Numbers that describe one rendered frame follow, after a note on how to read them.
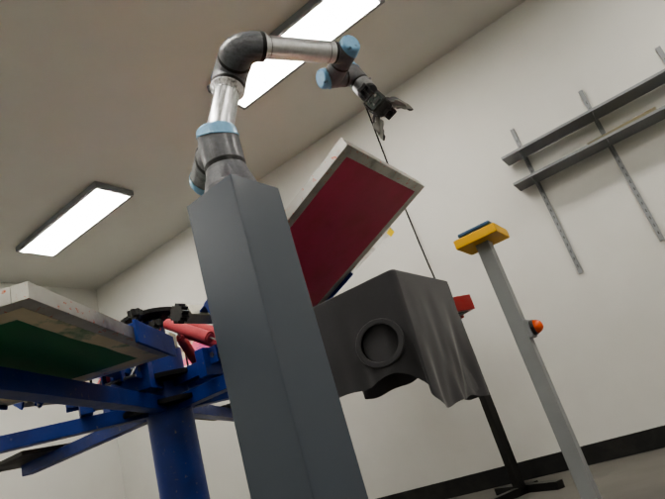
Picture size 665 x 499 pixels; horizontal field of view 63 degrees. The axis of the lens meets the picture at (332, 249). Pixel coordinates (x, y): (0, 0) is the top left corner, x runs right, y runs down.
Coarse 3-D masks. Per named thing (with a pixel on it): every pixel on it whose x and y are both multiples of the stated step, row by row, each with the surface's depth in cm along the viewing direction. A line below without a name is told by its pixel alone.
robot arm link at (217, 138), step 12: (204, 132) 148; (216, 132) 147; (228, 132) 148; (204, 144) 148; (216, 144) 146; (228, 144) 147; (240, 144) 153; (204, 156) 147; (216, 156) 145; (204, 168) 149
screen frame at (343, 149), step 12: (336, 144) 173; (348, 144) 172; (336, 156) 172; (348, 156) 175; (360, 156) 179; (372, 156) 185; (324, 168) 175; (336, 168) 176; (372, 168) 188; (384, 168) 192; (396, 168) 202; (312, 180) 177; (324, 180) 177; (396, 180) 202; (408, 180) 207; (300, 192) 179; (312, 192) 177; (300, 204) 178; (408, 204) 221; (288, 216) 180; (396, 216) 222; (384, 228) 223; (324, 300) 237
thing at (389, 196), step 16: (384, 176) 196; (384, 192) 203; (400, 192) 210; (368, 208) 205; (384, 208) 212; (400, 208) 219; (352, 224) 206; (368, 224) 213; (384, 224) 221; (336, 240) 208; (352, 240) 215; (368, 240) 222; (320, 256) 209; (336, 256) 217; (352, 256) 224; (304, 272) 210; (320, 272) 218; (336, 272) 226; (320, 288) 227
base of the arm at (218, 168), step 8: (216, 160) 145; (224, 160) 144; (232, 160) 145; (240, 160) 147; (208, 168) 146; (216, 168) 143; (224, 168) 143; (232, 168) 143; (240, 168) 144; (208, 176) 144; (216, 176) 142; (224, 176) 141; (240, 176) 142; (248, 176) 143; (208, 184) 142
